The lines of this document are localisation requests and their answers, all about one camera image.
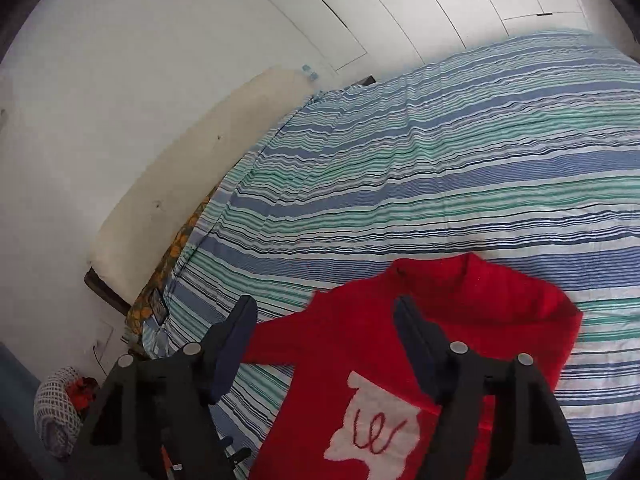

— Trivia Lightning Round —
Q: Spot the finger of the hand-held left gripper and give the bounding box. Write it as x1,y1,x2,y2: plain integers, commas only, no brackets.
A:
219,435,252,468

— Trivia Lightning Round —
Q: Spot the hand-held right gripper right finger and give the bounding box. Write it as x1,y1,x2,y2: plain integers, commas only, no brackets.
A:
392,295,587,480

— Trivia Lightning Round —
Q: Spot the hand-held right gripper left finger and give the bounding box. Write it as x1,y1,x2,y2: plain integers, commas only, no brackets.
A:
74,294,259,480

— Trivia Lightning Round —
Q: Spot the red sweater with white patch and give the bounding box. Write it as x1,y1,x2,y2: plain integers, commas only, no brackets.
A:
240,252,584,480

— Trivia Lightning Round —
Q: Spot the dark phone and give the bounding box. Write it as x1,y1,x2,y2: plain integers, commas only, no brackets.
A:
149,287,169,324

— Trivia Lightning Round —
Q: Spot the orange floral bed sheet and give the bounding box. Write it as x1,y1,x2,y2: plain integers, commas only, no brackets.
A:
125,184,227,337

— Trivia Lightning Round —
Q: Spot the red object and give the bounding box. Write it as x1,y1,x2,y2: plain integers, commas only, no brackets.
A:
69,377,99,410

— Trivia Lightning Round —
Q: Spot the blue green striped blanket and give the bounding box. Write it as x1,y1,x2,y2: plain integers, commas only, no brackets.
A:
141,29,640,480

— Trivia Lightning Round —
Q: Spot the white grid patterned bag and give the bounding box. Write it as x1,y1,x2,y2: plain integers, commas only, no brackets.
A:
33,366,85,460

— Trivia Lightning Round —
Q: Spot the beige headboard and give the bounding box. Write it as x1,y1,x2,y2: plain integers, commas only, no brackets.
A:
84,64,322,317

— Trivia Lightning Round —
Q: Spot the white wardrobe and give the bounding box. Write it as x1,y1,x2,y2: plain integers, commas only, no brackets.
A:
224,0,593,74

